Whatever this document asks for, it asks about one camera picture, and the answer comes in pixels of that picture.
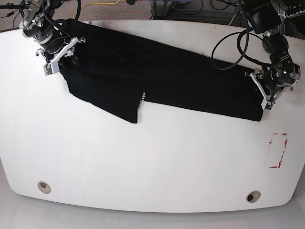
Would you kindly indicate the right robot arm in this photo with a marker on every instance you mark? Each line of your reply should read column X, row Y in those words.
column 51, row 35

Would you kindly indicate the white power strip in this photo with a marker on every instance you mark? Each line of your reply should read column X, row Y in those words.
column 293, row 12

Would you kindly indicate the black T-shirt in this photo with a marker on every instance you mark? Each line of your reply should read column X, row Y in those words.
column 118, row 71

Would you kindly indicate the red tape rectangle marking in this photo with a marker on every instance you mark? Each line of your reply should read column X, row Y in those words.
column 276, row 149

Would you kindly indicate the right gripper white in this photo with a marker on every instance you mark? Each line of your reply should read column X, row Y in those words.
column 67, row 50

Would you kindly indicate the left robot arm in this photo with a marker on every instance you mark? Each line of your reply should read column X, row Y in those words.
column 281, row 73

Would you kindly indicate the left table cable grommet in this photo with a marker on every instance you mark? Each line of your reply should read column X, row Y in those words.
column 44, row 187

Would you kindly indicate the table cable grommet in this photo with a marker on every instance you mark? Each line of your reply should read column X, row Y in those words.
column 253, row 196
column 44, row 187

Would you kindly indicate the black tripod stand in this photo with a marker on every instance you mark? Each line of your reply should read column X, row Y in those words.
column 11, row 18

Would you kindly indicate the right table cable grommet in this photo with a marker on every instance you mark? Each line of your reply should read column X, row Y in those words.
column 253, row 196

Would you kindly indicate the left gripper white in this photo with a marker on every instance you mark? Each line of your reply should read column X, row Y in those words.
column 269, row 100

